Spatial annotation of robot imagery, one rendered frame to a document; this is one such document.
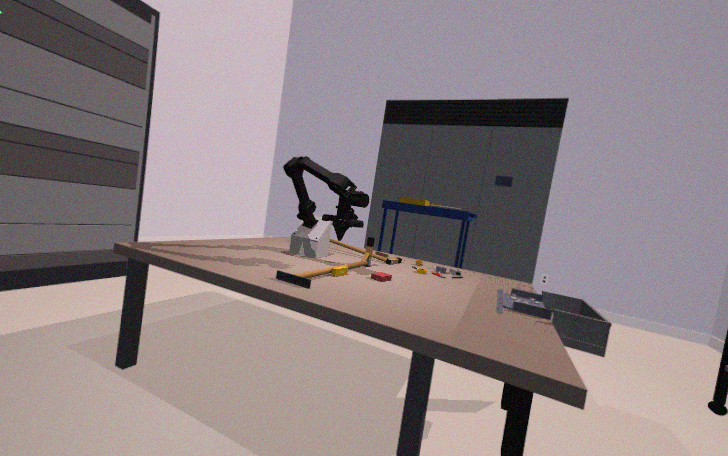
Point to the red square tile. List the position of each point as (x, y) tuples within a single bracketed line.
[(380, 276)]

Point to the orange long pole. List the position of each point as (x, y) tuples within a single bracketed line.
[(301, 278)]

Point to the yellow rectangular block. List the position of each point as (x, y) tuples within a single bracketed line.
[(339, 271)]

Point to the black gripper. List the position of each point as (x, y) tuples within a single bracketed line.
[(341, 226)]

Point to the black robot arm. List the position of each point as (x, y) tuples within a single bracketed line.
[(337, 182)]

